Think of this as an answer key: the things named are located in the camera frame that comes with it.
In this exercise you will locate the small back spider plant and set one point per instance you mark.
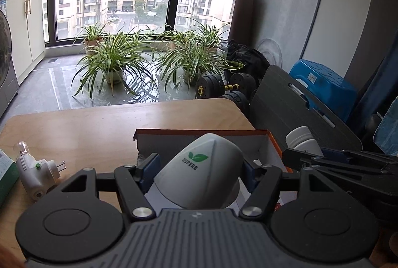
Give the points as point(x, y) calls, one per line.
point(91, 35)

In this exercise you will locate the orange edged cardboard tray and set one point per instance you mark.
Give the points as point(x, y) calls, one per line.
point(167, 143)

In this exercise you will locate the brown rolled mat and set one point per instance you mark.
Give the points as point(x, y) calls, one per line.
point(241, 22)

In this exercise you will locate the grey washing machine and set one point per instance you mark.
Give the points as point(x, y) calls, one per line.
point(8, 81)

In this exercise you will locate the black bag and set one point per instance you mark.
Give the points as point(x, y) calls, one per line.
point(255, 63)

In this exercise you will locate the grey cone plug device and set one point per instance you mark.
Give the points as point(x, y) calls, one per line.
point(204, 175)

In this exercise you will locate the spider plant right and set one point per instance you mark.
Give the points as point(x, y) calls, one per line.
point(193, 53)

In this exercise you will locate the person right hand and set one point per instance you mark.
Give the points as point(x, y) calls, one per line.
point(384, 254)

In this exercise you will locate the person left hand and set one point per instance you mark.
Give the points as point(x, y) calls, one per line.
point(8, 260)

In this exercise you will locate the white mosquito plug device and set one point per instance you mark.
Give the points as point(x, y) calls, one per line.
point(38, 177)

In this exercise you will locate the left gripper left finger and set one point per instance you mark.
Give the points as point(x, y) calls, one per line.
point(131, 183)

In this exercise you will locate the teal cardboard box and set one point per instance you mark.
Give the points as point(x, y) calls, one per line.
point(8, 175)

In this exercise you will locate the white cabinet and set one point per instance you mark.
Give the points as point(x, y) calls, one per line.
point(25, 18)

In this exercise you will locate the white fan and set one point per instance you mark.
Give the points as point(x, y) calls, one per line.
point(271, 51)

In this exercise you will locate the white cylinder bottle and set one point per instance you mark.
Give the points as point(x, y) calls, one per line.
point(301, 139)

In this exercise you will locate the blue plastic stool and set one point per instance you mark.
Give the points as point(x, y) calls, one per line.
point(329, 87)

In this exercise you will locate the white small carton box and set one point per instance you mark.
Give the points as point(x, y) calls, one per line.
point(257, 164)

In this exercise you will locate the spider plant left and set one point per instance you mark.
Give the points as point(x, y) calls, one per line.
point(118, 59)

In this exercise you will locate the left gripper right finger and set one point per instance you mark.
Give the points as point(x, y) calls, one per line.
point(265, 183)

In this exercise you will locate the black dumbbell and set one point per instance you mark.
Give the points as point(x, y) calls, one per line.
point(239, 99)
point(213, 85)

